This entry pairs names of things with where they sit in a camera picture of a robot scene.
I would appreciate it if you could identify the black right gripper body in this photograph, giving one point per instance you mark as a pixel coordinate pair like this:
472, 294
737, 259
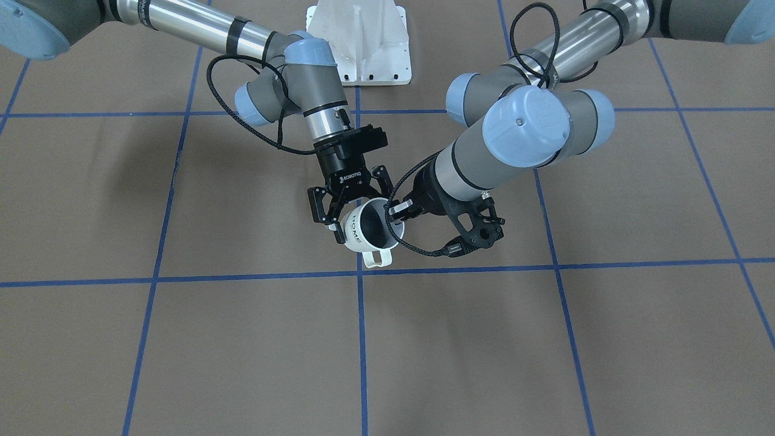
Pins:
342, 168

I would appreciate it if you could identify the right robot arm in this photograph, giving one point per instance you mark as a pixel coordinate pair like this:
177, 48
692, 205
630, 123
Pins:
283, 88

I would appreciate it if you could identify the white HOME mug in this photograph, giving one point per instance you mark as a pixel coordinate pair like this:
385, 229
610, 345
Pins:
369, 233

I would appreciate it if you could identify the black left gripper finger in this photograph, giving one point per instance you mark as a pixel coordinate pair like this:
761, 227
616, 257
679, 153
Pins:
404, 210

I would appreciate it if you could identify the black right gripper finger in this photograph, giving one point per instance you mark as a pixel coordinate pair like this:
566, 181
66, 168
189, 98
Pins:
381, 174
329, 217

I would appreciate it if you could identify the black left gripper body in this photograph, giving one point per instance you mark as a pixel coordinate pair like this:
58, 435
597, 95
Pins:
428, 189

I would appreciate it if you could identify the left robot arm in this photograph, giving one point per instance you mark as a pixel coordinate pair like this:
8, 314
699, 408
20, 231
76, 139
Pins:
516, 119

